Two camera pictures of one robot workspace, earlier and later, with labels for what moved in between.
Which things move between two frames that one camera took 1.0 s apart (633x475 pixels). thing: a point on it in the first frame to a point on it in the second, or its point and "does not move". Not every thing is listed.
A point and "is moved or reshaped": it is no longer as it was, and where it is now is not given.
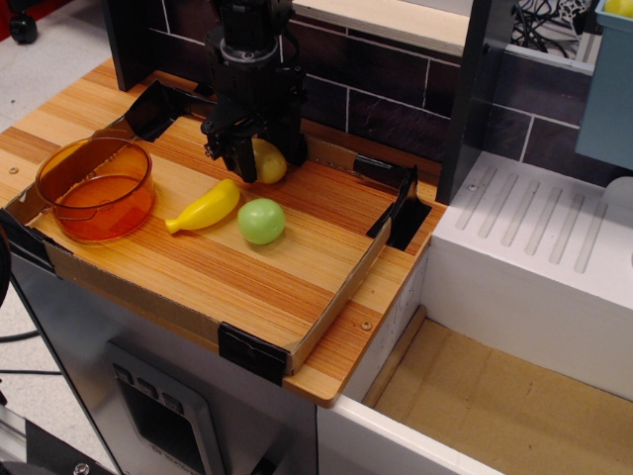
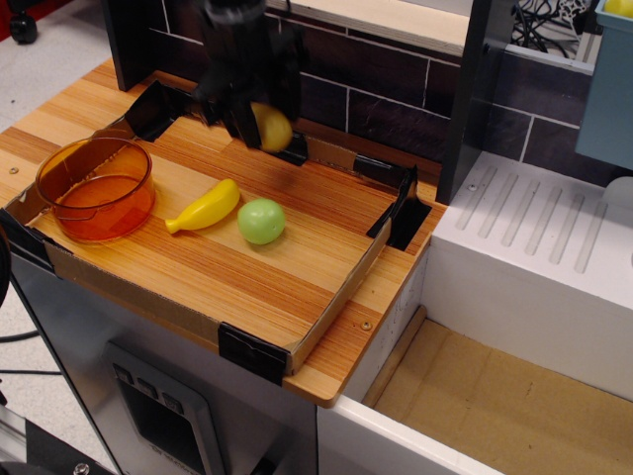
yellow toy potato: [271, 164] is moved or reshaped
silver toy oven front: [165, 401] does not move
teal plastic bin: [605, 130] does not move
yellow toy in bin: [621, 7] does not move
